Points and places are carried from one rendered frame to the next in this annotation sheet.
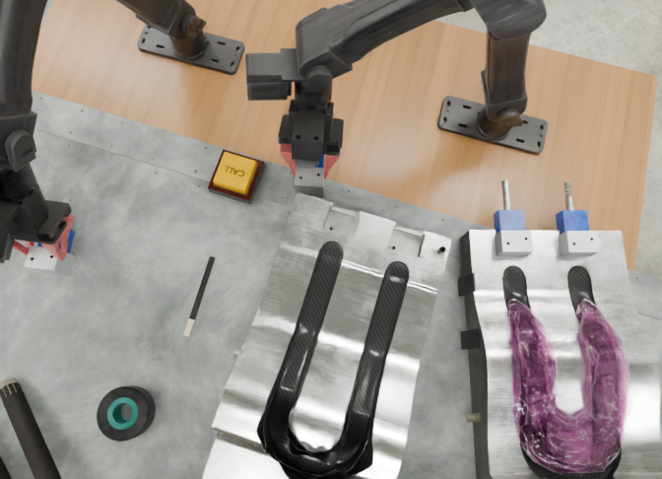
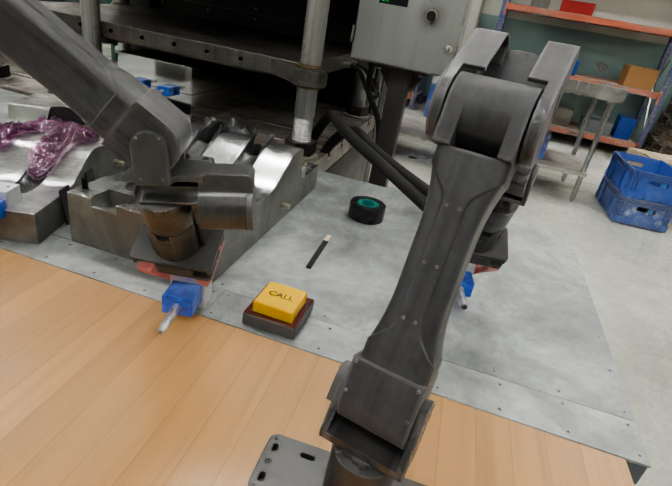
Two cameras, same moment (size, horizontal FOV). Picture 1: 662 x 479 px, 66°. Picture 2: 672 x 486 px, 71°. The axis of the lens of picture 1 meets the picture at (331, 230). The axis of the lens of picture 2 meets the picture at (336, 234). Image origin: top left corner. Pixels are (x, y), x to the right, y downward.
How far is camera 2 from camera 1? 1.02 m
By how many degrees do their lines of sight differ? 78
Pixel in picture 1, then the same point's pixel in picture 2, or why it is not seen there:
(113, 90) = (467, 435)
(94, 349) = (401, 241)
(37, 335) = not seen: hidden behind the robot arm
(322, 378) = (225, 156)
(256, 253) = (264, 264)
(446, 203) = (29, 268)
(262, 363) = (267, 165)
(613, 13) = not seen: outside the picture
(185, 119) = not seen: hidden behind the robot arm
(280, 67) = (209, 166)
